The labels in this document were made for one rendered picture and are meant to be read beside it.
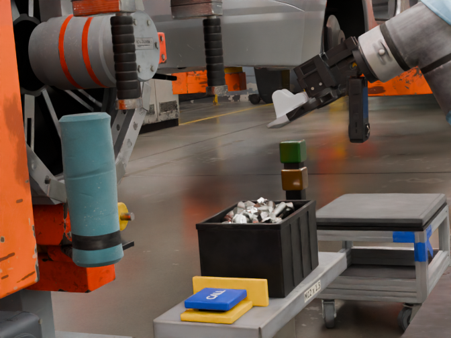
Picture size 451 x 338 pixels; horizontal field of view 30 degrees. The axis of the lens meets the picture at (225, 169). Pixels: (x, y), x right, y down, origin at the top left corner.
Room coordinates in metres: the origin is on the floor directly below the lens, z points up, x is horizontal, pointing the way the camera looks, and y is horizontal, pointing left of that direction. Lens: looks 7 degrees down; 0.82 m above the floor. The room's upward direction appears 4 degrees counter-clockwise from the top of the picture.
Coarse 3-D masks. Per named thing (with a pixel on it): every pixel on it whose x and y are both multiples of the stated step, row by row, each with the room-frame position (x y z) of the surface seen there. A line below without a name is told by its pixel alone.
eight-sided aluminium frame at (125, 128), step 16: (144, 96) 1.81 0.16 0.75; (112, 112) 1.79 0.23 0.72; (128, 112) 1.77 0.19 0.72; (144, 112) 1.81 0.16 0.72; (112, 128) 1.76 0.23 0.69; (128, 128) 1.74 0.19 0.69; (128, 144) 1.75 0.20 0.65; (32, 160) 1.44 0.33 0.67; (128, 160) 1.73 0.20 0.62; (32, 176) 1.44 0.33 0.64; (48, 176) 1.48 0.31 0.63; (32, 192) 1.48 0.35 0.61; (48, 192) 1.47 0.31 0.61; (64, 192) 1.51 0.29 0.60
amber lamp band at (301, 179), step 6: (300, 168) 1.50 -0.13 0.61; (306, 168) 1.52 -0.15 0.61; (282, 174) 1.51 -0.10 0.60; (288, 174) 1.50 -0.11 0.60; (294, 174) 1.50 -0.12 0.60; (300, 174) 1.50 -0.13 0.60; (306, 174) 1.52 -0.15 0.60; (282, 180) 1.51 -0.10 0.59; (288, 180) 1.50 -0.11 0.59; (294, 180) 1.50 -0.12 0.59; (300, 180) 1.50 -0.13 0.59; (306, 180) 1.52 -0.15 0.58; (282, 186) 1.51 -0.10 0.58; (288, 186) 1.50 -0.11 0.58; (294, 186) 1.50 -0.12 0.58; (300, 186) 1.50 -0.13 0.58; (306, 186) 1.52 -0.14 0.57
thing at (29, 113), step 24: (24, 0) 1.65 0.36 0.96; (24, 24) 1.67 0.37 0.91; (24, 48) 1.69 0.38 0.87; (24, 72) 1.68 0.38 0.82; (24, 96) 1.61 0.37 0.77; (48, 96) 1.68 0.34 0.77; (72, 96) 1.75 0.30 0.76; (96, 96) 1.83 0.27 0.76; (24, 120) 1.60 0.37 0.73; (48, 120) 1.68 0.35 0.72; (48, 144) 1.80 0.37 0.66; (48, 168) 1.70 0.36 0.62
